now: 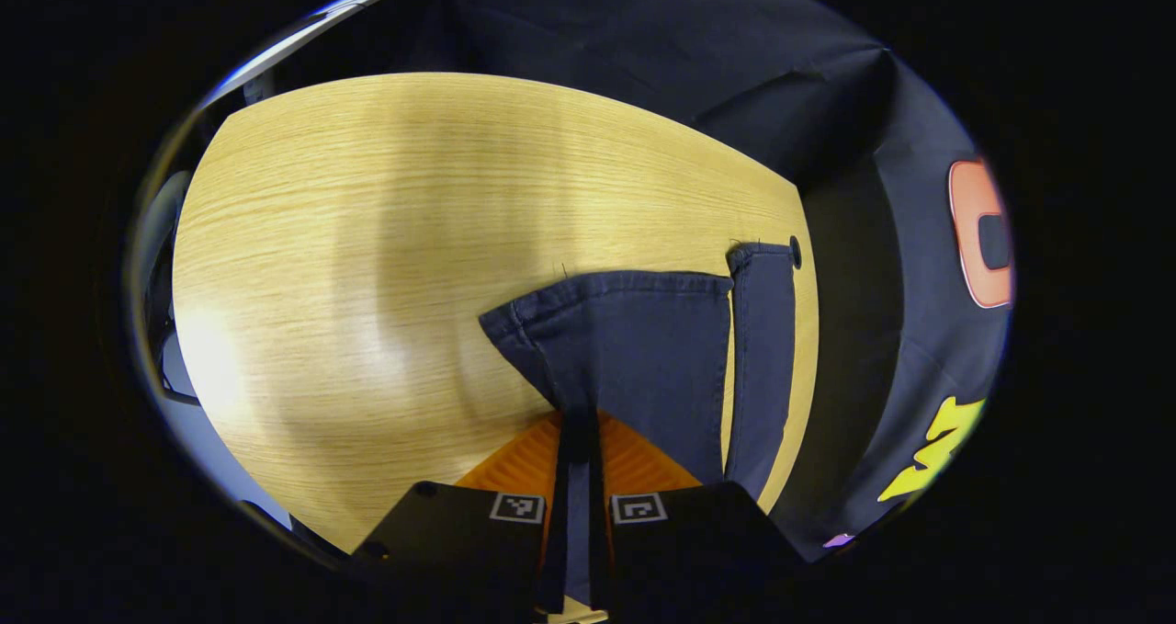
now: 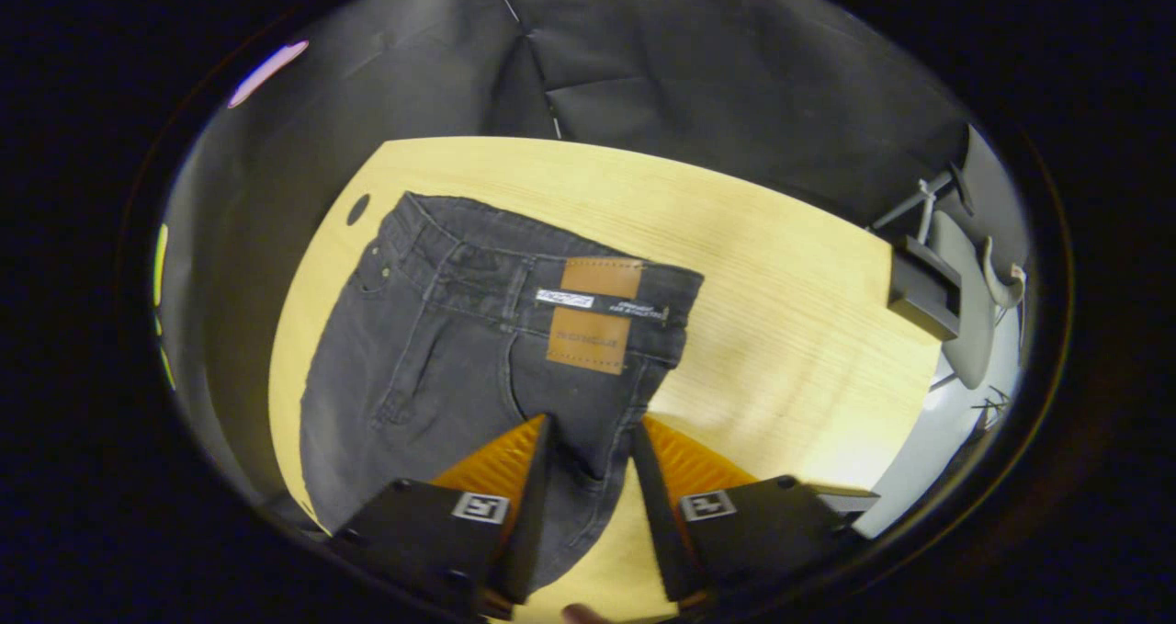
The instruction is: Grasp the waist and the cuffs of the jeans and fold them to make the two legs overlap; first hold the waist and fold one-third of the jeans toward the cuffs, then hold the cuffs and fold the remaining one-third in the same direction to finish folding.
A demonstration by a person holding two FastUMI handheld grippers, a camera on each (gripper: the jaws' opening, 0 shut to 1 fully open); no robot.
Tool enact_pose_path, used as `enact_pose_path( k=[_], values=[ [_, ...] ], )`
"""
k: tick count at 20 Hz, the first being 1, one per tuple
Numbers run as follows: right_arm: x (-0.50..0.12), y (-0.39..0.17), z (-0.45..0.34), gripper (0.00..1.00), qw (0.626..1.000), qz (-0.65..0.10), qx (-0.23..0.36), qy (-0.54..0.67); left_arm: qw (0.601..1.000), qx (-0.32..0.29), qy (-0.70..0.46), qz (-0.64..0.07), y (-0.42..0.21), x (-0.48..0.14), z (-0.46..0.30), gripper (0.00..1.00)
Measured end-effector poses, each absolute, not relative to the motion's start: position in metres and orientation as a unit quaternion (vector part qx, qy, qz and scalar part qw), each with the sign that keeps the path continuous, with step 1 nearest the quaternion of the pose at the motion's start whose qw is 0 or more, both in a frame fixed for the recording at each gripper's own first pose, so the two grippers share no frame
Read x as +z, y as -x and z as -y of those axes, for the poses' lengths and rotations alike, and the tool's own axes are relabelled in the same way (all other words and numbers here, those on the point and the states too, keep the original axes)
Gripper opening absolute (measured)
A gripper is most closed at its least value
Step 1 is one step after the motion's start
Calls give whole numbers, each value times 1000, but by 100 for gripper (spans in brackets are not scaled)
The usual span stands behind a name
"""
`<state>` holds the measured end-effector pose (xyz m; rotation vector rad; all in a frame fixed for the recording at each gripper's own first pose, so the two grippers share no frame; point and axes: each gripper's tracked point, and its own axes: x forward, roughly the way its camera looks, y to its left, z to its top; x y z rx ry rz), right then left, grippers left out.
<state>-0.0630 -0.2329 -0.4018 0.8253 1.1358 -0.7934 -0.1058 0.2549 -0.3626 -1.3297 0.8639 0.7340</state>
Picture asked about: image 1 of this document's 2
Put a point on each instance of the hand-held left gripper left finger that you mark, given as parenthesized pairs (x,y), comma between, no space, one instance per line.
(459,541)

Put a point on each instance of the black backdrop cloth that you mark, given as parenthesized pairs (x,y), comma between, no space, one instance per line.
(735,54)

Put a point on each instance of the dark blue jeans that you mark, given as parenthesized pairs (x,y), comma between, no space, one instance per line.
(643,357)

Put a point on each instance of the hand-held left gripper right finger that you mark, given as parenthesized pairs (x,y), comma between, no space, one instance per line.
(698,550)

